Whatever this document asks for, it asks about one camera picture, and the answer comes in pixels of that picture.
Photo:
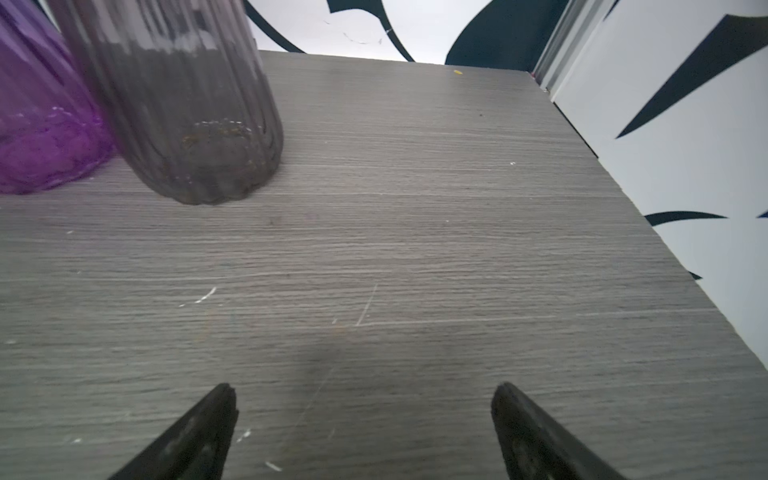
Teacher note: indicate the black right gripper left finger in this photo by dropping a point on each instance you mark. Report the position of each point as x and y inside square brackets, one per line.
[194, 447]

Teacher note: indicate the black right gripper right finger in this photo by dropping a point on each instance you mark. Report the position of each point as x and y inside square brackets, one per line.
[536, 446]

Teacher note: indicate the smoky pink glass vase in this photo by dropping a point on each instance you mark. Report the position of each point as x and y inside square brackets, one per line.
[183, 91]

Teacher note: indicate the purple blue glass vase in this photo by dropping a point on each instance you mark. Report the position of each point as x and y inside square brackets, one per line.
[52, 131]

